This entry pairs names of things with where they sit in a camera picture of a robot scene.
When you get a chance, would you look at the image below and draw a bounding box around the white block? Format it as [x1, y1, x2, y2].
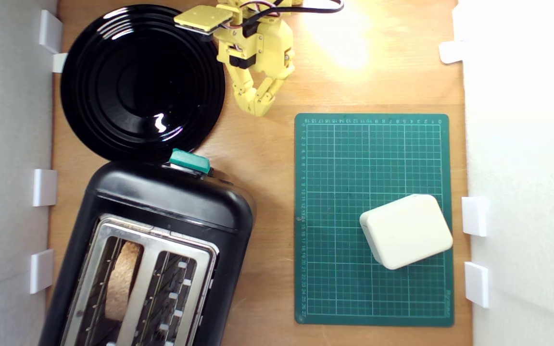
[359, 194, 454, 271]

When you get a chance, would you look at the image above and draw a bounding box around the black two-slot toaster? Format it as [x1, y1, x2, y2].
[38, 161, 255, 346]

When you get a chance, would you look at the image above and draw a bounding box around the black ridged plate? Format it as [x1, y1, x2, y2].
[60, 4, 227, 162]

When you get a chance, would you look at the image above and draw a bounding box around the white wall clip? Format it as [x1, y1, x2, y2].
[464, 261, 491, 309]
[33, 169, 58, 207]
[439, 40, 465, 65]
[461, 196, 490, 237]
[39, 10, 63, 54]
[29, 248, 55, 295]
[51, 52, 69, 74]

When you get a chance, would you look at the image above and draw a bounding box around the brown bread slice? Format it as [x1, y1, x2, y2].
[104, 241, 144, 322]

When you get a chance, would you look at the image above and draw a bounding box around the green cutting mat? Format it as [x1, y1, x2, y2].
[294, 113, 455, 328]

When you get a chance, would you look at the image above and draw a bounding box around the green toaster lever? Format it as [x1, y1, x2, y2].
[169, 148, 211, 174]

